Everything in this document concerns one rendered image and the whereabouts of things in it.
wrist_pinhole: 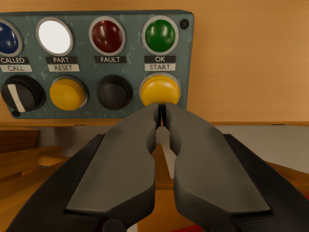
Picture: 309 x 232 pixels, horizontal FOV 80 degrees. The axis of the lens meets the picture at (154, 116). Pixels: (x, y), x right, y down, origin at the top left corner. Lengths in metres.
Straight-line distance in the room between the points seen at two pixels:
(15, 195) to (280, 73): 0.51
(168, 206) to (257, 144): 0.97
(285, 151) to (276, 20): 1.11
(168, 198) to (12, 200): 0.34
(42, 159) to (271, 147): 1.18
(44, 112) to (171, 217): 0.21
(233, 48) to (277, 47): 0.04
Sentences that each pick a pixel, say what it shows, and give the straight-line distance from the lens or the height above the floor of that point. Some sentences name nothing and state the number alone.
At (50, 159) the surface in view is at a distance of 0.97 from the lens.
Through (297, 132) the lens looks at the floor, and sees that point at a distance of 1.33.
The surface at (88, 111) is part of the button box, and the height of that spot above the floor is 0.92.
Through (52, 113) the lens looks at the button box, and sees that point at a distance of 0.18.
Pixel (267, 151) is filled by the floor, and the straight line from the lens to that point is 1.24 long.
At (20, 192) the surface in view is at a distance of 0.53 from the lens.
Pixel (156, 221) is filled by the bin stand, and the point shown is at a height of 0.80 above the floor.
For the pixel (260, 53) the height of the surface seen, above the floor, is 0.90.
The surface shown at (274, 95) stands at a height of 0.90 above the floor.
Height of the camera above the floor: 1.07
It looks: 86 degrees down
